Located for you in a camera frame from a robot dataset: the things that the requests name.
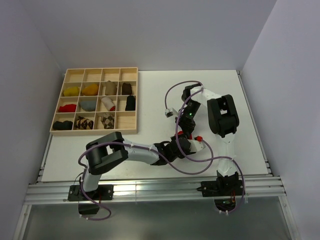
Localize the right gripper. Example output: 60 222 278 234
175 100 201 135

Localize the red Santa sock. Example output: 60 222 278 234
177 130 193 140

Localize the black sock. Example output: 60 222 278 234
52 120 73 131
125 95 136 111

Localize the brown argyle sock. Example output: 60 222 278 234
100 112 115 129

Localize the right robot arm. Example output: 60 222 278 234
176 83 240 195

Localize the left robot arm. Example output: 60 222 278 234
78 131 198 200

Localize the dark brown rolled sock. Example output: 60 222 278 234
121 82 133 95

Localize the white red-tipped rolled sock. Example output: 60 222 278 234
101 97 116 112

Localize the tan rolled sock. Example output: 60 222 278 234
104 81 117 96

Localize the wooden compartment tray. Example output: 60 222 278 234
50 67 139 136

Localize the orange rolled sock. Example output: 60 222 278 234
81 83 99 96

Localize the grey rolled sock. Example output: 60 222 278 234
79 100 97 112

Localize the argyle rolled sock in tray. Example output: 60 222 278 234
75 116 94 130

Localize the red rolled sock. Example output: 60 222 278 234
58 104 77 113

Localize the yellow rolled sock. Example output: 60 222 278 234
63 86 80 97

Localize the black rolled sock in tray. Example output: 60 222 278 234
52 120 73 131

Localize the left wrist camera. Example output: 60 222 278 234
188 136 206 153

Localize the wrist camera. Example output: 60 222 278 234
188 136 206 153
164 107 179 118

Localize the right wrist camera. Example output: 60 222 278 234
164 107 179 118

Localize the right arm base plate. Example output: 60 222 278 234
196 179 244 197

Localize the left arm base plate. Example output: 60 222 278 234
67 184 114 202

